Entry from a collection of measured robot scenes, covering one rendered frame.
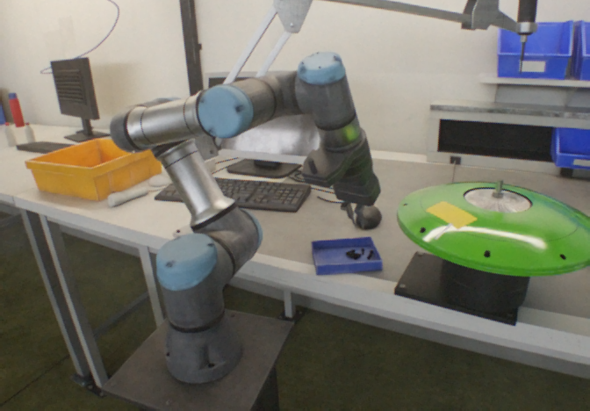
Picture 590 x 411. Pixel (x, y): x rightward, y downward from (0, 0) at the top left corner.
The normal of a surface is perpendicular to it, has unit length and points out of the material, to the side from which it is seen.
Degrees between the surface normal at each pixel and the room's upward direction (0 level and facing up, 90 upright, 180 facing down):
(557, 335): 90
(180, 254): 5
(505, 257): 24
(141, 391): 0
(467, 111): 90
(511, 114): 90
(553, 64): 99
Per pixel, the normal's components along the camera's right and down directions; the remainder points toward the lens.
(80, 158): 0.91, 0.04
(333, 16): -0.46, 0.33
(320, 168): -0.31, -0.69
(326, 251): -0.04, -0.93
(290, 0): 0.04, 0.36
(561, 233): 0.10, -0.76
